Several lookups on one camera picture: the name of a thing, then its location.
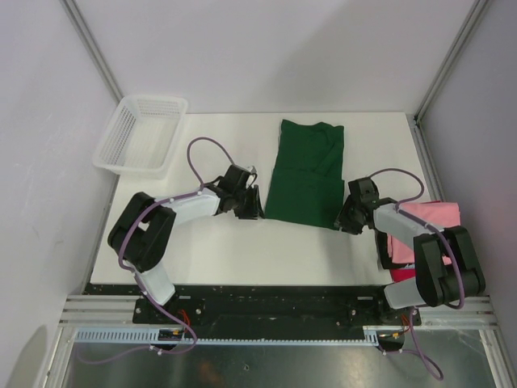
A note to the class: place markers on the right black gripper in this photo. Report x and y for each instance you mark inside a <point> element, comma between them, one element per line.
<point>342,220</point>

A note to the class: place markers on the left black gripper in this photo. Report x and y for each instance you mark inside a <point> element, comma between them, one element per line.
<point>254,212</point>

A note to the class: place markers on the green t shirt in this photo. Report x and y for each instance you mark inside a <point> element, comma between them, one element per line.
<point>307,186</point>

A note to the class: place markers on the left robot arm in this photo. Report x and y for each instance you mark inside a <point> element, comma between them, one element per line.
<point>142,232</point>

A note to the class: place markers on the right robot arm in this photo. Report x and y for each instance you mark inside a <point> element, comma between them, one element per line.
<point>447,270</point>

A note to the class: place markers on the black folded t shirt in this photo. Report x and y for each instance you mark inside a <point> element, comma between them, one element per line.
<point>381,240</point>

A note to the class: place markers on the pink folded t shirt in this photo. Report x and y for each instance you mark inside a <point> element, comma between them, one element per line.
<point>445,214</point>

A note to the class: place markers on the white plastic basket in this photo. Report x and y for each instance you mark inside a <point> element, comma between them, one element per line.
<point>141,136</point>

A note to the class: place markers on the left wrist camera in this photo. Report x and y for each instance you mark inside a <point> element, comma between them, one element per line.
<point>238,179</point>

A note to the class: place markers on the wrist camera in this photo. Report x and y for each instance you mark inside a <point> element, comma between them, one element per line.
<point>365,193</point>
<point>238,179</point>

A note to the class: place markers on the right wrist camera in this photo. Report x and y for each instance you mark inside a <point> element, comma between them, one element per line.
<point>365,193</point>

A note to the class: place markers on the right aluminium frame post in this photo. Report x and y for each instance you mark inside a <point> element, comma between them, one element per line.
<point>464,35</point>

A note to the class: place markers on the aluminium frame post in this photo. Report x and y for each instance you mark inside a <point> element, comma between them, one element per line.
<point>464,35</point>
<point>92,47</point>

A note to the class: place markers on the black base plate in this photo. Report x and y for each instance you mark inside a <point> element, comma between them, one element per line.
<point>263,313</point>

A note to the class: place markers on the left aluminium frame post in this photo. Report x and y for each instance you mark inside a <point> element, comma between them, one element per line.
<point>92,47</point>

